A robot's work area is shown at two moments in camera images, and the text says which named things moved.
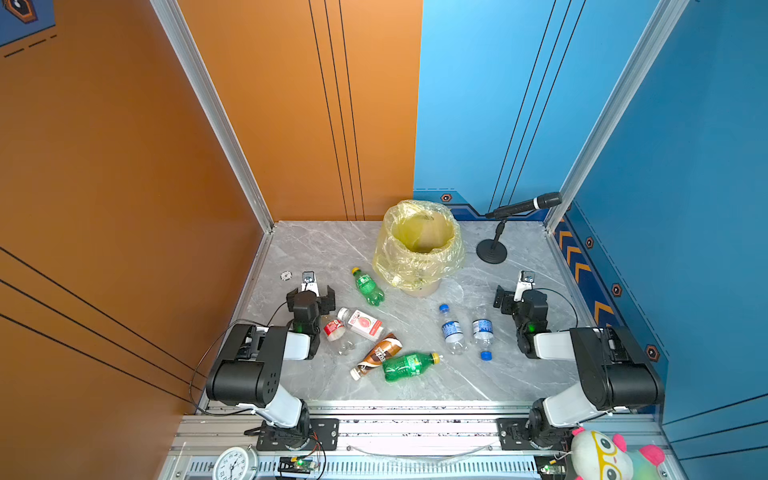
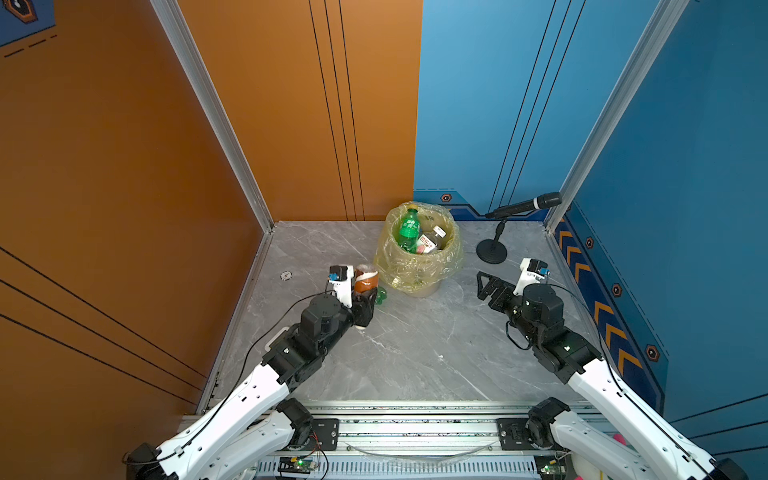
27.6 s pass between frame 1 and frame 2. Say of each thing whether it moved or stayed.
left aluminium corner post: stayed
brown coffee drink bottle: moved
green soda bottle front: moved
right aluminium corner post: stayed
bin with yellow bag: stayed
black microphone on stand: stayed
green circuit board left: stayed
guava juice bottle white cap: moved
